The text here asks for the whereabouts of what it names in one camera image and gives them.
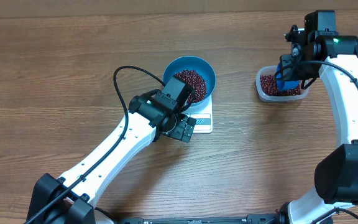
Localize blue plastic measuring scoop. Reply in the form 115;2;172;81
273;63;300;91

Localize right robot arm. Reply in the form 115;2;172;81
274;10;358;223

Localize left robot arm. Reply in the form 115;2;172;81
26;77;196;224

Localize white digital kitchen scale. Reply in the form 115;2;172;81
184;95;213;134

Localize red beans in bowl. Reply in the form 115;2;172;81
174;69;207;103

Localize blue metal bowl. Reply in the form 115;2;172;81
162;56;216;108

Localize red adzuki beans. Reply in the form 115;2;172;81
260;75;301;96

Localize clear plastic food container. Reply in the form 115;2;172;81
255;65;309;103

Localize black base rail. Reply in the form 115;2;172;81
113;214;334;224

